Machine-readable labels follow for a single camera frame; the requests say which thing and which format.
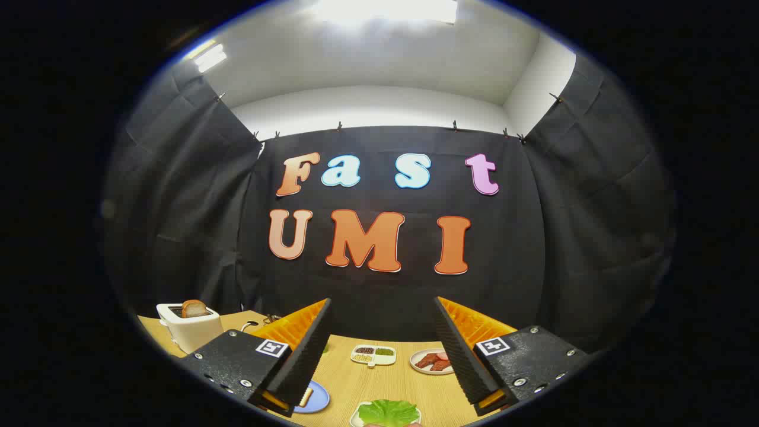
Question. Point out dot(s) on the black backdrop cloth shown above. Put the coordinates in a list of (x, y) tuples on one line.
[(533, 237)]

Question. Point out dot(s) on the white oval plate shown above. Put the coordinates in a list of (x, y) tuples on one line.
[(418, 369)]

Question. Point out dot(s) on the brown meat slice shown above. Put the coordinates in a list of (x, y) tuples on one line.
[(442, 366), (426, 360)]

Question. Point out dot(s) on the green lettuce leaf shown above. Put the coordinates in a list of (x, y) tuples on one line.
[(388, 412)]

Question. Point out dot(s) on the plain toast bread slice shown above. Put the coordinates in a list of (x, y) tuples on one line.
[(194, 308)]

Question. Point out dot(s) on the bread slice with ham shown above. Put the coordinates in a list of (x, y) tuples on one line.
[(305, 397)]

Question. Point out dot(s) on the blue plate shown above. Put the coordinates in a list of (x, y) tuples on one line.
[(320, 398)]

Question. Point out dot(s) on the white toaster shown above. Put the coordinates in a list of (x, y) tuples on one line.
[(190, 335)]

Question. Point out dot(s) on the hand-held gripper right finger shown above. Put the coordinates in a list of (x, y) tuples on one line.
[(459, 350)]

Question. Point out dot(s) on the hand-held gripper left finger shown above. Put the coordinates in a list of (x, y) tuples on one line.
[(308, 356)]

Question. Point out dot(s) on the white divided dish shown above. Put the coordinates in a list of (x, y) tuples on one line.
[(384, 360)]

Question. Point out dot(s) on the white curved plate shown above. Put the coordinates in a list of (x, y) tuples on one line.
[(354, 418)]

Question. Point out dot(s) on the small ceiling light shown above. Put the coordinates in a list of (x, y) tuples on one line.
[(209, 57)]

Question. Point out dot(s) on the pile of yellow soybeans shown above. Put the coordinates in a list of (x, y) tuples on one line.
[(362, 358)]

